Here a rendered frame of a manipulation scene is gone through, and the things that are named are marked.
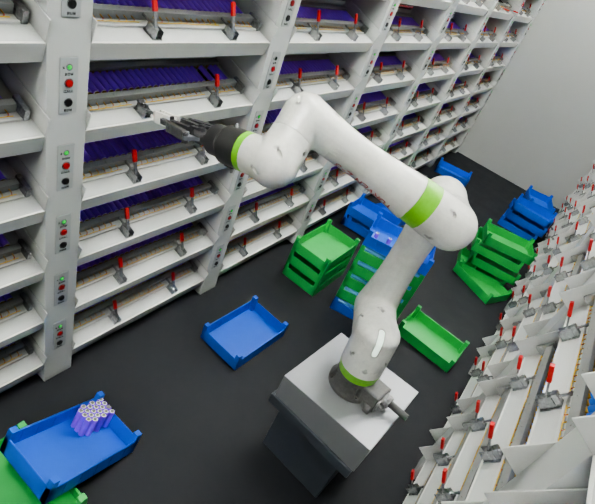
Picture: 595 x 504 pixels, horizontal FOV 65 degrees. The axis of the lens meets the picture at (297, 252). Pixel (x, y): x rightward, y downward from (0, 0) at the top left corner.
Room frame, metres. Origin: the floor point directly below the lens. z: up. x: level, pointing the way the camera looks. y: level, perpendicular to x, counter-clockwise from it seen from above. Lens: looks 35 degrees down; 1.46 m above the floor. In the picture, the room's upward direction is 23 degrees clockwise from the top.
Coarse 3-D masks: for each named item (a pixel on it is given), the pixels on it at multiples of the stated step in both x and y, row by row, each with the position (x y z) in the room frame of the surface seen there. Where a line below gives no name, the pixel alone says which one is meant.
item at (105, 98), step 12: (180, 84) 1.28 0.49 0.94; (192, 84) 1.32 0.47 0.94; (204, 84) 1.36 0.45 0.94; (228, 84) 1.45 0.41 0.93; (96, 96) 1.02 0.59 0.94; (108, 96) 1.04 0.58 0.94; (120, 96) 1.07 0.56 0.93; (132, 96) 1.11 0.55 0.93; (144, 96) 1.15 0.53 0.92; (156, 96) 1.18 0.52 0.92
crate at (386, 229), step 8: (376, 224) 1.92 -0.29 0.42; (384, 224) 1.93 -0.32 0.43; (392, 224) 1.92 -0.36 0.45; (368, 232) 1.74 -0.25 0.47; (384, 232) 1.91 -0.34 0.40; (392, 232) 1.92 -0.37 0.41; (400, 232) 1.92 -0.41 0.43; (368, 240) 1.74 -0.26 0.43; (376, 240) 1.73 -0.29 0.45; (384, 240) 1.84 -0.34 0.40; (392, 240) 1.87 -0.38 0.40; (376, 248) 1.73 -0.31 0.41; (384, 248) 1.73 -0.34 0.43; (432, 256) 1.80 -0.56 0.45; (424, 264) 1.70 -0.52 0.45; (432, 264) 1.70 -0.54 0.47; (424, 272) 1.70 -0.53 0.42
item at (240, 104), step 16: (224, 64) 1.54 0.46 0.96; (240, 80) 1.51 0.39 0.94; (176, 96) 1.25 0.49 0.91; (192, 96) 1.30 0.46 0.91; (224, 96) 1.41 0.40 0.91; (240, 96) 1.47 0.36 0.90; (256, 96) 1.48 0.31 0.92; (96, 112) 1.00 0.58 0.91; (112, 112) 1.03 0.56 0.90; (128, 112) 1.07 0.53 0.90; (176, 112) 1.19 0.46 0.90; (192, 112) 1.24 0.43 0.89; (208, 112) 1.30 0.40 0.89; (224, 112) 1.37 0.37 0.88; (240, 112) 1.44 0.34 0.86; (96, 128) 0.95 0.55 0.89; (112, 128) 0.99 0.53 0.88; (128, 128) 1.04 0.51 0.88; (144, 128) 1.09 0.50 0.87; (160, 128) 1.15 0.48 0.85
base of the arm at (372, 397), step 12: (336, 372) 0.99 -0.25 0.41; (336, 384) 0.95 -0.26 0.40; (348, 384) 0.94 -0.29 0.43; (384, 384) 0.98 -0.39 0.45; (348, 396) 0.92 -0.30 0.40; (360, 396) 0.93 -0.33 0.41; (372, 396) 0.92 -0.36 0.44; (384, 396) 0.95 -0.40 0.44; (372, 408) 0.91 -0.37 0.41; (396, 408) 0.93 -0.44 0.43
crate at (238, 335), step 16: (256, 304) 1.52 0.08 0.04; (224, 320) 1.37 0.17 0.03; (240, 320) 1.43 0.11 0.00; (256, 320) 1.47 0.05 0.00; (272, 320) 1.47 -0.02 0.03; (208, 336) 1.25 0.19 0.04; (224, 336) 1.31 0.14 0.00; (240, 336) 1.35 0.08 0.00; (256, 336) 1.38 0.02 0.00; (272, 336) 1.42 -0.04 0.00; (224, 352) 1.21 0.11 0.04; (240, 352) 1.27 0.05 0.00; (256, 352) 1.28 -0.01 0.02
